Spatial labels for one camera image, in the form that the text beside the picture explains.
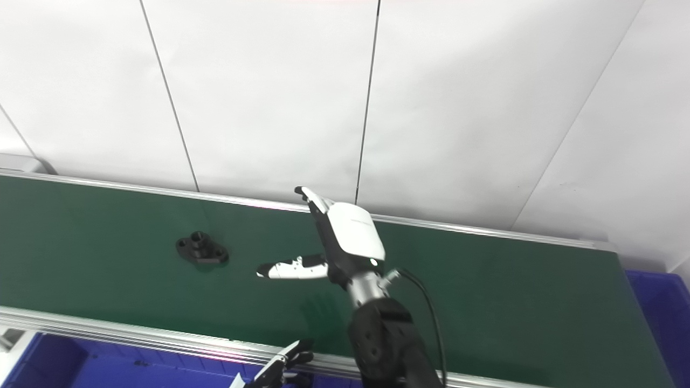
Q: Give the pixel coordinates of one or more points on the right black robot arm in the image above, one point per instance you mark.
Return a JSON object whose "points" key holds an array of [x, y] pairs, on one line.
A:
{"points": [[385, 339]]}

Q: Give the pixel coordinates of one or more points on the black flanged metal part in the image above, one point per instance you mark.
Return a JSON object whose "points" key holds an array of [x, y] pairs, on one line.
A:
{"points": [[200, 250]]}

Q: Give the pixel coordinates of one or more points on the white conveyor support bracket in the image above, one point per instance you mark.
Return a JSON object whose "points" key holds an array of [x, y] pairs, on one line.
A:
{"points": [[13, 342]]}

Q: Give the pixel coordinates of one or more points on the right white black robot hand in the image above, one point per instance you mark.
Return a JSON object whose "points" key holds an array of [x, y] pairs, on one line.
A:
{"points": [[353, 234]]}

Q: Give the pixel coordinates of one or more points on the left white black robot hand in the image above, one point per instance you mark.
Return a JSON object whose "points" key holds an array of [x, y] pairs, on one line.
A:
{"points": [[269, 374]]}

